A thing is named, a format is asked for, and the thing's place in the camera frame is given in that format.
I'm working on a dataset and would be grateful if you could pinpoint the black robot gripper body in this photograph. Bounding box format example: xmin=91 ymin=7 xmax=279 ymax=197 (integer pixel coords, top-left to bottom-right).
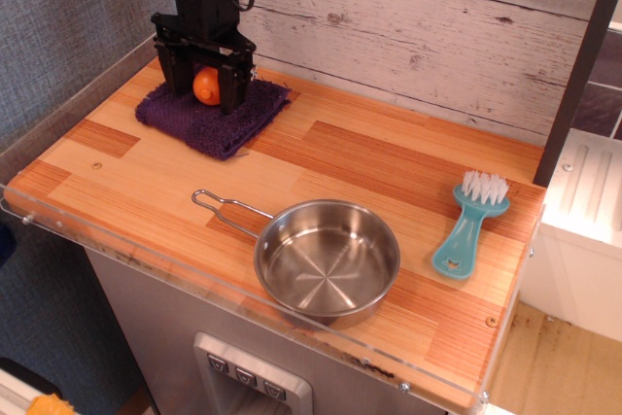
xmin=152 ymin=0 xmax=255 ymax=70

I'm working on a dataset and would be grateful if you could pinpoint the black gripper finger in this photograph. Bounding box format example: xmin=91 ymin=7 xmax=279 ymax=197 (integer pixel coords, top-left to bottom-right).
xmin=219 ymin=64 xmax=253 ymax=115
xmin=155 ymin=40 xmax=194 ymax=94

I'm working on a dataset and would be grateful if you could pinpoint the orange toy carrot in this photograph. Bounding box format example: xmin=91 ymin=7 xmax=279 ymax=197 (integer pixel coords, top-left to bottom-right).
xmin=192 ymin=67 xmax=221 ymax=106

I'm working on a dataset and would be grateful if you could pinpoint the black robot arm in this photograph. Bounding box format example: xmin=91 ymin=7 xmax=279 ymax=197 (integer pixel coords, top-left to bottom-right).
xmin=152 ymin=0 xmax=256 ymax=115

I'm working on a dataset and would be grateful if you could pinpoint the purple folded cloth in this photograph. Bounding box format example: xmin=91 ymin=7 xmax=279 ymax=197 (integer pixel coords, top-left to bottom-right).
xmin=135 ymin=80 xmax=290 ymax=161

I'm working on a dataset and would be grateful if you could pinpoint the small steel pan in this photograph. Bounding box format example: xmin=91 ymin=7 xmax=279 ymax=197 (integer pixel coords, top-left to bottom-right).
xmin=190 ymin=189 xmax=402 ymax=330

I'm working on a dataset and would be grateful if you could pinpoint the clear acrylic table guard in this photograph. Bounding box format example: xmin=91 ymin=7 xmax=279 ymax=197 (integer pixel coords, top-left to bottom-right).
xmin=1 ymin=45 xmax=544 ymax=414

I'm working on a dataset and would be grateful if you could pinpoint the teal dish brush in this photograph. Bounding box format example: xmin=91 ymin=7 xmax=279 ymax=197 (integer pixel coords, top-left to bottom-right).
xmin=432 ymin=170 xmax=509 ymax=280

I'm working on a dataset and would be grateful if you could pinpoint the silver dispenser button panel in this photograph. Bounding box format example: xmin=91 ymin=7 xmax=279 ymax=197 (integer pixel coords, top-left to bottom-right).
xmin=193 ymin=331 xmax=314 ymax=414

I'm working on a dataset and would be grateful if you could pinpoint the orange yellow object bottom left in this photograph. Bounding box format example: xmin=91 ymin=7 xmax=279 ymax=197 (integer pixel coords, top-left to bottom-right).
xmin=25 ymin=394 xmax=76 ymax=415

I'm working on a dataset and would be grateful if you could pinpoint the white toy sink counter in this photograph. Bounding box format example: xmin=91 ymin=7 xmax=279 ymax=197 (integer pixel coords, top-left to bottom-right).
xmin=520 ymin=130 xmax=621 ymax=340

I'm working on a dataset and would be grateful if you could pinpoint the dark right frame post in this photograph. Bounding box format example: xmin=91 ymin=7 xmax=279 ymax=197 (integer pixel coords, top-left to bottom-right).
xmin=533 ymin=0 xmax=618 ymax=188

